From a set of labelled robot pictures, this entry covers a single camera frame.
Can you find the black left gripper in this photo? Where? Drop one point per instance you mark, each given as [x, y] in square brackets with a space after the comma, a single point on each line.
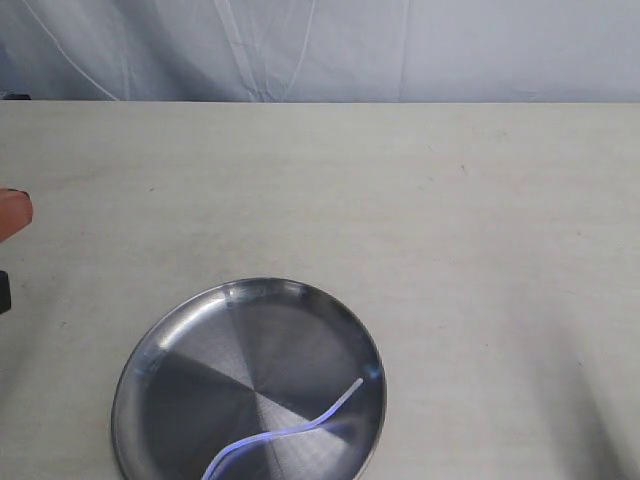
[16, 212]

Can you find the round steel plate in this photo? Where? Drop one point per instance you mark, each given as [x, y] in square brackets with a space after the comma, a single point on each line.
[243, 358]

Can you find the translucent white plastic strip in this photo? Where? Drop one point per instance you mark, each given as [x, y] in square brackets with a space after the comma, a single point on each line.
[277, 434]

